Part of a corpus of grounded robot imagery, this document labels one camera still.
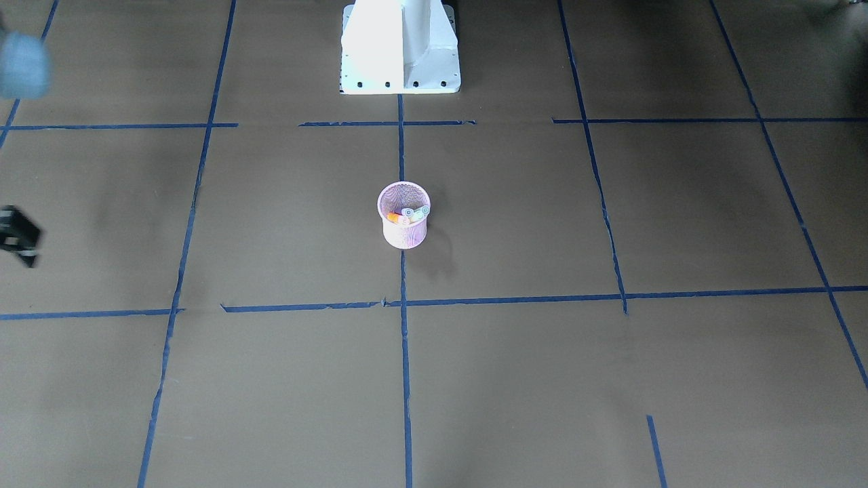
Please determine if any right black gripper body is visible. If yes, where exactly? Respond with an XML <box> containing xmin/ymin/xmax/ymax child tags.
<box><xmin>1</xmin><ymin>206</ymin><xmax>43</xmax><ymax>268</ymax></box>

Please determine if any orange highlighter pen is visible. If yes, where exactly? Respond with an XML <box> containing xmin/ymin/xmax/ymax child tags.
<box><xmin>387</xmin><ymin>212</ymin><xmax>412</xmax><ymax>226</ymax></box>

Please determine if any green highlighter pen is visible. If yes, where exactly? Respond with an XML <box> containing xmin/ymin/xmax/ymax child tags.
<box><xmin>413</xmin><ymin>206</ymin><xmax>431</xmax><ymax>220</ymax></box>

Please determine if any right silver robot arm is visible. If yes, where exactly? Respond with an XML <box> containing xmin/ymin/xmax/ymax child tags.
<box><xmin>1</xmin><ymin>30</ymin><xmax>52</xmax><ymax>268</ymax></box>

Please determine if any pink mesh pen holder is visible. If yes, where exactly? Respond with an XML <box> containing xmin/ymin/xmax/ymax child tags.
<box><xmin>377</xmin><ymin>180</ymin><xmax>431</xmax><ymax>250</ymax></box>

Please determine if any white pillar with base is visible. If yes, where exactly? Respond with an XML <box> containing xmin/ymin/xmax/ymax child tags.
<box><xmin>339</xmin><ymin>1</ymin><xmax>462</xmax><ymax>96</ymax></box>

